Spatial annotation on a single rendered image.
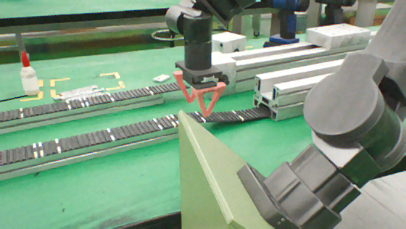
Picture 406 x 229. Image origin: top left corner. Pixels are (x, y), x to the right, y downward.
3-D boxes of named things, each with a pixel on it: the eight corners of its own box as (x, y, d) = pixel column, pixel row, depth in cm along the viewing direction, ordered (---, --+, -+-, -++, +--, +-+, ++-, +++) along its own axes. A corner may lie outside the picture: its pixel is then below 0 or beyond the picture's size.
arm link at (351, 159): (327, 180, 36) (349, 199, 40) (409, 106, 35) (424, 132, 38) (278, 129, 43) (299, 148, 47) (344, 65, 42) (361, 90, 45)
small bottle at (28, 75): (40, 95, 101) (31, 53, 96) (25, 97, 100) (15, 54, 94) (39, 90, 104) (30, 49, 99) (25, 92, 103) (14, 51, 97)
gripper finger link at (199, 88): (209, 104, 84) (209, 64, 79) (225, 117, 78) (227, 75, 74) (182, 110, 81) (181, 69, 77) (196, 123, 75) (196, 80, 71)
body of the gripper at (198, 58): (201, 65, 83) (201, 32, 80) (223, 79, 75) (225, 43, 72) (174, 69, 80) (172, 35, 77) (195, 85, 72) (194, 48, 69)
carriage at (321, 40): (328, 58, 112) (331, 35, 109) (304, 49, 120) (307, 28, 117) (367, 51, 118) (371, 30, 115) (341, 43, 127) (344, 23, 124)
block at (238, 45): (228, 72, 117) (230, 43, 113) (204, 64, 125) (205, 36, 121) (249, 66, 123) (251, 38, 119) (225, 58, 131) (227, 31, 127)
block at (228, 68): (210, 103, 96) (210, 68, 92) (190, 87, 106) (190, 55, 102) (239, 96, 100) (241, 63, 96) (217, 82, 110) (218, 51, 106)
